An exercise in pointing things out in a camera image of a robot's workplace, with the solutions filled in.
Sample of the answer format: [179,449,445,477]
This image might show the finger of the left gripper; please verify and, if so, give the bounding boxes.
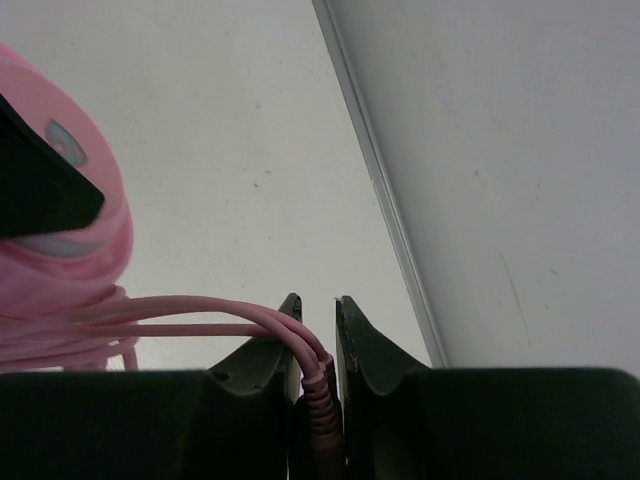
[1,99,105,238]

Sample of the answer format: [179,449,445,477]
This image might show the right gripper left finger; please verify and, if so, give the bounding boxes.
[0,292,304,480]

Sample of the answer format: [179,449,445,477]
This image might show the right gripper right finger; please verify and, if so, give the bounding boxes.
[336,296,639,479]

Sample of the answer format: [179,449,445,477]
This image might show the pink headphones with cable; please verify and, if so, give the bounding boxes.
[1,48,347,479]

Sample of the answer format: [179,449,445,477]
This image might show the aluminium table frame rail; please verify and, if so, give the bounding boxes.
[312,0,449,368]

